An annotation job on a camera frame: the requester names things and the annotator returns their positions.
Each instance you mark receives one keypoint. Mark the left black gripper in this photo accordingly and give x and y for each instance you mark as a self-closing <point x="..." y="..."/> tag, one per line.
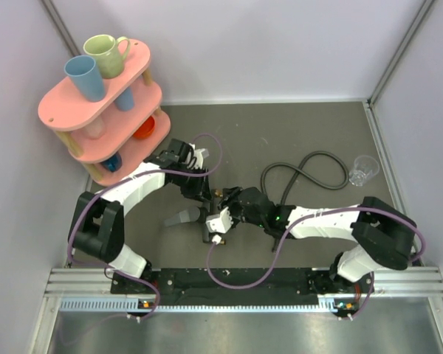
<point x="200" y="190"/>

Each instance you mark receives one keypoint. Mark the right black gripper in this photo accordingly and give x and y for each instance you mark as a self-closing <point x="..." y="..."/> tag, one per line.
<point x="230" y="199"/>

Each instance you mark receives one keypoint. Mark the black fitting with brass connectors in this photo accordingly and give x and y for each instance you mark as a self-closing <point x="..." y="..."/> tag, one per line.
<point x="196" y="214"/>

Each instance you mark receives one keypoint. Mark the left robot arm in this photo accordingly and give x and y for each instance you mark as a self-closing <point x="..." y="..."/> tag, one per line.
<point x="97" y="227"/>

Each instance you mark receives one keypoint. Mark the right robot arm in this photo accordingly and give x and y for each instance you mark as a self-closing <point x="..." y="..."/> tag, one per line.
<point x="383" y="236"/>

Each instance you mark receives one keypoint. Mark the orange bowl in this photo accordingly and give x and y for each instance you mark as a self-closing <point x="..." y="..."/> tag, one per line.
<point x="146" y="129"/>

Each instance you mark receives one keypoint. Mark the dark blue cup bottom shelf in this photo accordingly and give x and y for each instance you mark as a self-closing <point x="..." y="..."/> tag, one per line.
<point x="112" y="164"/>

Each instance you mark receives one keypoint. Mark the pink three-tier shelf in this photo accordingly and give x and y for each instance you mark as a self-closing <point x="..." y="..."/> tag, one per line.
<point x="64" y="110"/>

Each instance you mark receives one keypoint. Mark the small blue cup middle shelf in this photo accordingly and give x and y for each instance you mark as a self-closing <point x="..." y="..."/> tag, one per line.
<point x="125" y="101"/>

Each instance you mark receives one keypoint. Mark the translucent pink cup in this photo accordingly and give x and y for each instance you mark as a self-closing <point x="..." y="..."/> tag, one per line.
<point x="95" y="129"/>

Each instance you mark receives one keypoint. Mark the clear plastic cup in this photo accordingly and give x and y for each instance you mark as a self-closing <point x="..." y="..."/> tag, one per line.
<point x="364" y="169"/>

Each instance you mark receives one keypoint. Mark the green ceramic mug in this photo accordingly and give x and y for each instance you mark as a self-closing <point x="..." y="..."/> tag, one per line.
<point x="109" y="53"/>

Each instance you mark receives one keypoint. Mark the blue plastic tumbler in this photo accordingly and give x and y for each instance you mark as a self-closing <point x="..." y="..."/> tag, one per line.
<point x="84" y="73"/>

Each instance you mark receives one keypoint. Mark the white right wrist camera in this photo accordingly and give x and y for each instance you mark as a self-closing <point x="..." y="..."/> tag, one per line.
<point x="218" y="225"/>

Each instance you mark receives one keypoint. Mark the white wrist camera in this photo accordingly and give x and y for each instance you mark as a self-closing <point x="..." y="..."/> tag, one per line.
<point x="199" y="156"/>
<point x="218" y="225"/>

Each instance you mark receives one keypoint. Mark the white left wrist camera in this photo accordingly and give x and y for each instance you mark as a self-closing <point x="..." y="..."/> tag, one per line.
<point x="199" y="156"/>

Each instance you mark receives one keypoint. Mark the grey slotted cable duct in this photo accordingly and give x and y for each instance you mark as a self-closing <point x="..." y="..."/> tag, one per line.
<point x="138" y="304"/>

